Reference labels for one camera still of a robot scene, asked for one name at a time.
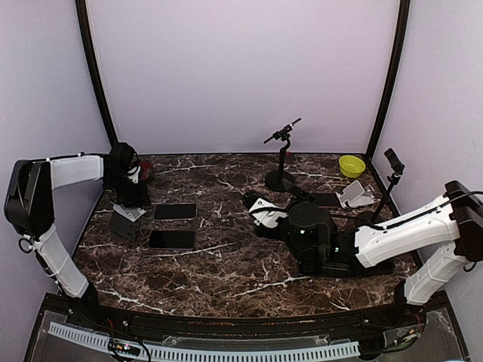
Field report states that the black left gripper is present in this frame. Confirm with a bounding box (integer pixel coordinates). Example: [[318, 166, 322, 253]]
[[103, 172, 151, 207]]

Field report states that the white folding phone stand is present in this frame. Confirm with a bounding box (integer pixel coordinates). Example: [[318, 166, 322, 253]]
[[112, 204, 146, 222]]

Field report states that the dark grey stand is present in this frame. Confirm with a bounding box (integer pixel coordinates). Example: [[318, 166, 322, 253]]
[[109, 213, 139, 241]]

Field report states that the black phone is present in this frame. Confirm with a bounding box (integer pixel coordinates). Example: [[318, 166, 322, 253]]
[[148, 230, 195, 250]]

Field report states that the purple phone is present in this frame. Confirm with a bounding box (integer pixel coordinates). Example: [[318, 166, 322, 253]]
[[153, 203, 197, 220]]

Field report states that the grey small phone stand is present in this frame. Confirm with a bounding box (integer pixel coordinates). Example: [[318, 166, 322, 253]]
[[335, 180, 375, 208]]

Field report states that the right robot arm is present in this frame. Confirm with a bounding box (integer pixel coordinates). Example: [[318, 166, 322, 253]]
[[242, 181, 482, 327]]

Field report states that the black rear gooseneck phone stand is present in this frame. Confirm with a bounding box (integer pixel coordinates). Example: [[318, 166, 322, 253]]
[[263, 118, 302, 192]]

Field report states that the dark phone near bowl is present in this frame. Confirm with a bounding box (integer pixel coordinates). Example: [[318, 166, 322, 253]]
[[312, 193, 340, 208]]

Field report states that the black front tripod phone stand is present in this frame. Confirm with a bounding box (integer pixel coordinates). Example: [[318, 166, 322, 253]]
[[358, 147, 407, 227]]

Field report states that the red patterned round plate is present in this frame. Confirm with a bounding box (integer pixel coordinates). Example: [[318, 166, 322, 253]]
[[139, 161, 154, 180]]

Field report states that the lime green plastic bowl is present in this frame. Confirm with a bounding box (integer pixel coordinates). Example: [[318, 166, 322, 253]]
[[338, 155, 366, 179]]

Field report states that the white cable duct strip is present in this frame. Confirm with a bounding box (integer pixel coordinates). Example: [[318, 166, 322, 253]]
[[47, 322, 361, 361]]

